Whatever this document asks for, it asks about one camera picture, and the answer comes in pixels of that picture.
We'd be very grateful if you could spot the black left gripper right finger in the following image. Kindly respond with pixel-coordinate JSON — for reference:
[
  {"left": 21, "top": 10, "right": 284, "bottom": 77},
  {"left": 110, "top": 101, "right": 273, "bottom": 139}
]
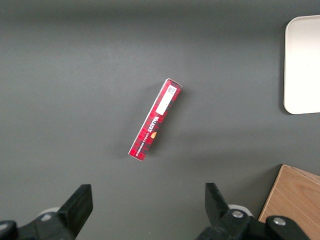
[{"left": 204, "top": 182, "right": 311, "bottom": 240}]

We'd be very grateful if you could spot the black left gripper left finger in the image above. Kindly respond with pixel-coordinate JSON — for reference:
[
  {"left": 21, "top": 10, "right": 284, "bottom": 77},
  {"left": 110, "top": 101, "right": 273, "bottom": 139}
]
[{"left": 0, "top": 184, "right": 94, "bottom": 240}]

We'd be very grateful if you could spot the red tartan shortbread box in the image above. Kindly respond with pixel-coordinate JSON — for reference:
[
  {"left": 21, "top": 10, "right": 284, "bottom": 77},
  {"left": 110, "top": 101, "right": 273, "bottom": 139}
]
[{"left": 128, "top": 77, "right": 183, "bottom": 163}]

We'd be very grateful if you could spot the white plastic tray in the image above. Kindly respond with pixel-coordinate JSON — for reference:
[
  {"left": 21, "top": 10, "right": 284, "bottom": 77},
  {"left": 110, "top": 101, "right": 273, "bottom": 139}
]
[{"left": 283, "top": 14, "right": 320, "bottom": 115}]

